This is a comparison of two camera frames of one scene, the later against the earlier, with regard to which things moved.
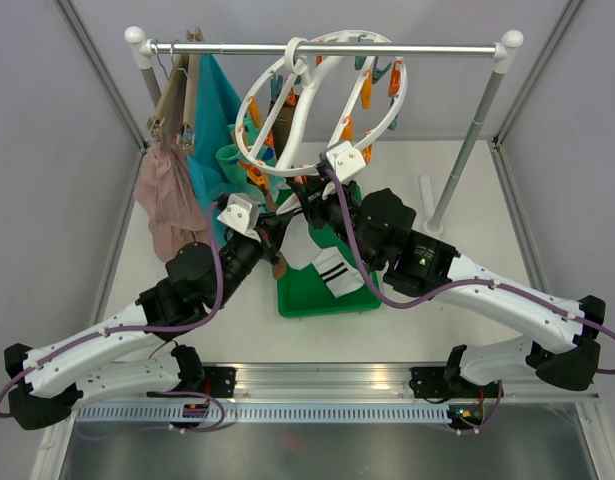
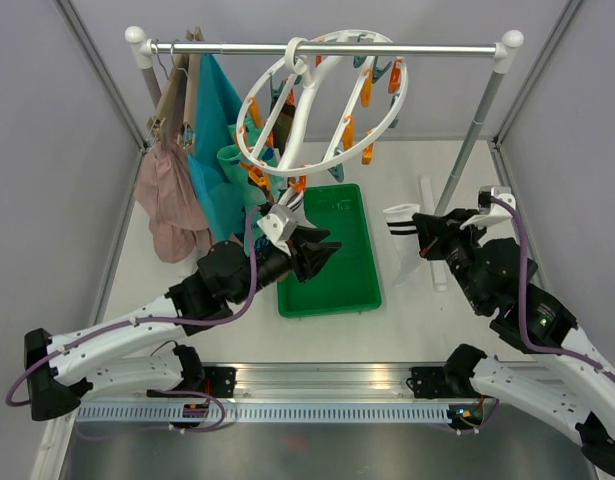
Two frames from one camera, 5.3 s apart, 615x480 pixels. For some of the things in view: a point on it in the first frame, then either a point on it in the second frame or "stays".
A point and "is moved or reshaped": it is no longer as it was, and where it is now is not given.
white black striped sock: [298, 247] is moved or reshaped
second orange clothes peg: [256, 175] stays
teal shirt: [219, 106] stays
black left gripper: [274, 226] to [305, 240]
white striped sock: [336, 272] is moved or reshaped
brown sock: [282, 129] stays
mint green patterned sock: [275, 182] is moved or reshaped
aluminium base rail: [332, 394] stays
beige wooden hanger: [176, 113] stays
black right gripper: [312, 199] to [434, 232]
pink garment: [166, 194] stays
